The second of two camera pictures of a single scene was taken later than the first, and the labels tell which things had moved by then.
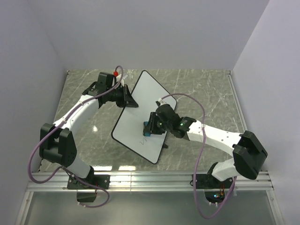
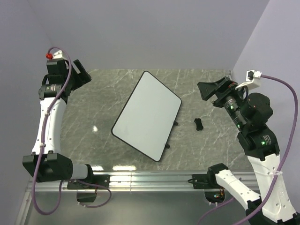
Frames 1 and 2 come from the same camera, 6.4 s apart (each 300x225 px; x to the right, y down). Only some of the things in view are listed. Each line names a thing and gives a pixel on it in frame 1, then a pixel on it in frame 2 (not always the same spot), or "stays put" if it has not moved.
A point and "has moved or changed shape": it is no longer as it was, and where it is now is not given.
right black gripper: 153,117 → 207,88
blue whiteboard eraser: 146,127 has moved or changed shape
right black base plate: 208,181 stays put
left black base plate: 102,181 stays put
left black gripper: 128,100 → 82,78
